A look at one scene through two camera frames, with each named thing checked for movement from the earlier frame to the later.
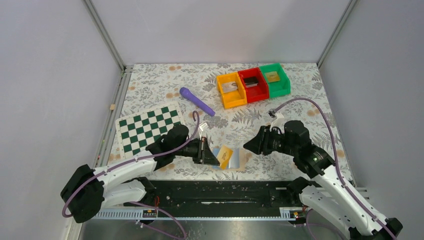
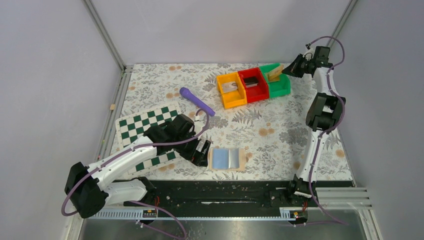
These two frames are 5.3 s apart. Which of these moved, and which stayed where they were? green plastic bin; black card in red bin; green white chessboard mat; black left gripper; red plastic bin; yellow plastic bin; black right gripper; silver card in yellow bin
Moved: black left gripper; black right gripper
Stayed: silver card in yellow bin; green plastic bin; green white chessboard mat; red plastic bin; black card in red bin; yellow plastic bin
